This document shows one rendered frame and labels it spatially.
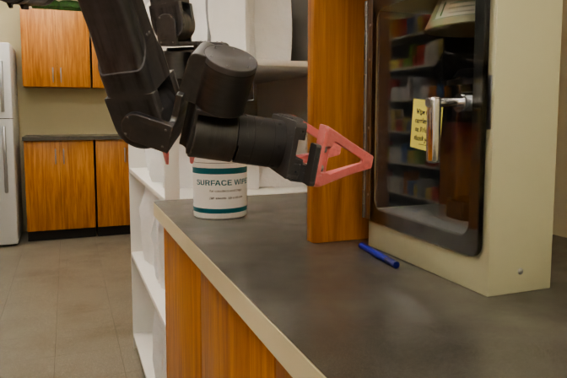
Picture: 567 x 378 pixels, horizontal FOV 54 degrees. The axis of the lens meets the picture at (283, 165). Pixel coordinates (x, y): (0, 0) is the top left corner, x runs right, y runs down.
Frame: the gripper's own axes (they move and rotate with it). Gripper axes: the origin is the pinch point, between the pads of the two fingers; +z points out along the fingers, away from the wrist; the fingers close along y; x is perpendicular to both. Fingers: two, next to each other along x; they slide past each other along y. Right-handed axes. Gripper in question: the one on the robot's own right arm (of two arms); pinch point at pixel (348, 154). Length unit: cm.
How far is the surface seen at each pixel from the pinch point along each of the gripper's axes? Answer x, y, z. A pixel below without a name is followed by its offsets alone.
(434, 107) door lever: -7.5, 3.4, 12.5
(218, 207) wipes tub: 23, 62, -2
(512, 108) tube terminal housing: -9.2, -0.3, 21.6
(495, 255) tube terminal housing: 10.3, -2.3, 22.8
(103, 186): 116, 488, -25
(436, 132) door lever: -4.4, 3.1, 13.4
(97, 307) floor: 145, 278, -20
